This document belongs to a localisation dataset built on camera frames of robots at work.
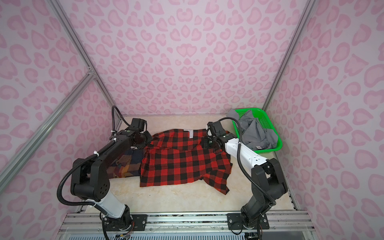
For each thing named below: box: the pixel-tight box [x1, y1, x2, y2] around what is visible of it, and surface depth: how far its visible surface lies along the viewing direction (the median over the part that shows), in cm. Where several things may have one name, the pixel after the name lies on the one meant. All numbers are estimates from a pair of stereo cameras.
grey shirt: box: [226, 108, 279, 151], surface depth 103 cm
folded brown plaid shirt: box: [106, 148, 144, 179], surface depth 90 cm
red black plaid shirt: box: [139, 129, 233, 195], surface depth 95 cm
